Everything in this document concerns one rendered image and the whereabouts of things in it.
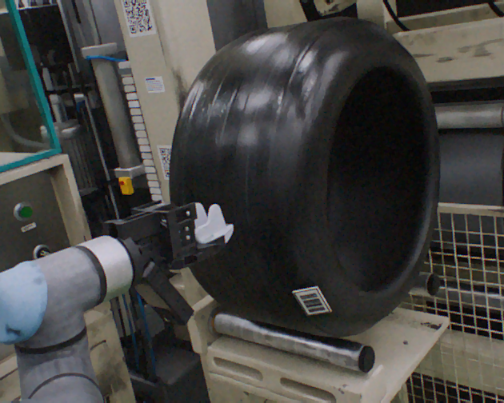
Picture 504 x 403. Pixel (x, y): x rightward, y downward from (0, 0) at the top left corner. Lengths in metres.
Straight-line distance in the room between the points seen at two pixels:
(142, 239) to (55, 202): 0.62
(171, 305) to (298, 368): 0.39
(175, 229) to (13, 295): 0.22
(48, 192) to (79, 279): 0.68
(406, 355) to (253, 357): 0.30
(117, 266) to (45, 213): 0.65
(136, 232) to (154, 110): 0.52
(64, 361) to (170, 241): 0.19
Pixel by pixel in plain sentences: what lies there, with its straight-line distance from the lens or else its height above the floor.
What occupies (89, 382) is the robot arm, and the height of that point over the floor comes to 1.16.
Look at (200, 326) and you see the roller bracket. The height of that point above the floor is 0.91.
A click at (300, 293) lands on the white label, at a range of 0.92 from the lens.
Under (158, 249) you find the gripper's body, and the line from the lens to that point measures 0.80.
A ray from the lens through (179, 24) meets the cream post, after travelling 1.20.
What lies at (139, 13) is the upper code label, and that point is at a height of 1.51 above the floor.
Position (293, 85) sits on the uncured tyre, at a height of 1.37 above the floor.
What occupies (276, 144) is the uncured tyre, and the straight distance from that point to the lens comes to 0.86.
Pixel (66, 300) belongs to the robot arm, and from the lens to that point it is 0.70.
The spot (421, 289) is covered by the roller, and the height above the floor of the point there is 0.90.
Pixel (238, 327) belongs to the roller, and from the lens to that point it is 1.20.
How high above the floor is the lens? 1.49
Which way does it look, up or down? 18 degrees down
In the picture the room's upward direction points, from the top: 11 degrees counter-clockwise
